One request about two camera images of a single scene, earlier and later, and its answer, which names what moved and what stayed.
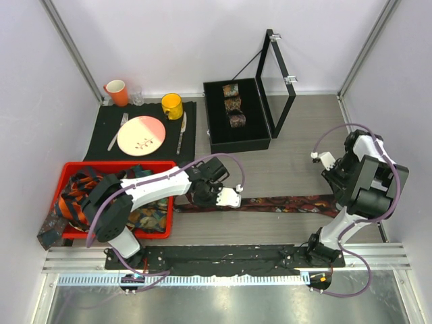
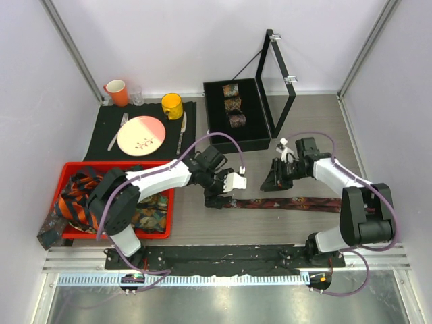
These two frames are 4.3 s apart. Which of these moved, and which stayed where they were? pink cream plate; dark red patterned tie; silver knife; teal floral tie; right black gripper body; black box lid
Moved: right black gripper body; dark red patterned tie
Stayed: black box lid; silver knife; teal floral tie; pink cream plate
